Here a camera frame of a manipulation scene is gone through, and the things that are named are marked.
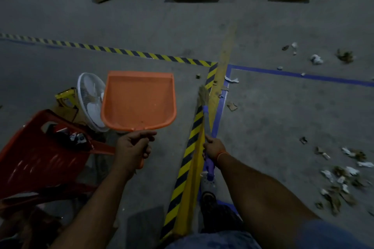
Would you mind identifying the person's left hand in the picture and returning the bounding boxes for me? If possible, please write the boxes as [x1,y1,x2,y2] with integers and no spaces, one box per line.
[112,131,158,177]

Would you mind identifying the person's right hand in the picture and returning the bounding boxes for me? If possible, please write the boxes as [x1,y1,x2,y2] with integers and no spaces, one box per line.
[202,135,228,168]

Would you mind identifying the purple handled broom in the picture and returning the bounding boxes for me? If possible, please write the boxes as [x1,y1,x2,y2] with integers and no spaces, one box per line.
[198,85,219,180]

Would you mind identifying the orange plastic dustpan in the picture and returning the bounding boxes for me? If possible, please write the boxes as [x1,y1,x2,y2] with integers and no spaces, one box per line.
[101,71,177,169]

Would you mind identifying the person's right forearm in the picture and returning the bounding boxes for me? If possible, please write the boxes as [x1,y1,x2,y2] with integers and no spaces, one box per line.
[216,154,322,249]

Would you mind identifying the person's left forearm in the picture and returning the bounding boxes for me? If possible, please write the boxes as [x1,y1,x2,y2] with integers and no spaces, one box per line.
[49,167,138,249]

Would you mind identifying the grey clog shoe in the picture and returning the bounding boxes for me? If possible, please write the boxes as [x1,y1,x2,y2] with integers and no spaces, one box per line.
[200,174,218,197]

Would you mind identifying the white electric fan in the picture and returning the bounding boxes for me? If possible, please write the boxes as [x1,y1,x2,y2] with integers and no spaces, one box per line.
[77,73,110,133]

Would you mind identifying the person's leg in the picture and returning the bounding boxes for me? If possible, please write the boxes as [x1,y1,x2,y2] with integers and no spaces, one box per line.
[200,193,244,234]

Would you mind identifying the black item on chair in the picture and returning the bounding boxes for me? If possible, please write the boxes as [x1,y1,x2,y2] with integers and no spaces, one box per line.
[54,127,89,149]

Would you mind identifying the red plastic chair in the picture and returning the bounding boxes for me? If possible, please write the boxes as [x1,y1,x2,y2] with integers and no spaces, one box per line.
[0,109,116,200]

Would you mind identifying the white and brown litter bits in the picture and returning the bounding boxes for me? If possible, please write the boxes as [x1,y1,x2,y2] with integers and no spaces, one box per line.
[282,42,298,56]

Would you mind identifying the pile of paper leaf litter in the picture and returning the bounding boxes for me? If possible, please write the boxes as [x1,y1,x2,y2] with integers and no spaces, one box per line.
[314,146,374,217]

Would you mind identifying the blue shorts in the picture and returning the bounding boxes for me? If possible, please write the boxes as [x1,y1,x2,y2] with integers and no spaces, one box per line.
[164,219,374,249]

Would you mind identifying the dried leaf clump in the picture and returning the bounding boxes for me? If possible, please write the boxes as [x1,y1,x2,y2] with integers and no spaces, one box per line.
[336,49,355,64]

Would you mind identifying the yellow metal frame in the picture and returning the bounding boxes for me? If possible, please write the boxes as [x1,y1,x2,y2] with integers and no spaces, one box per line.
[55,87,79,118]

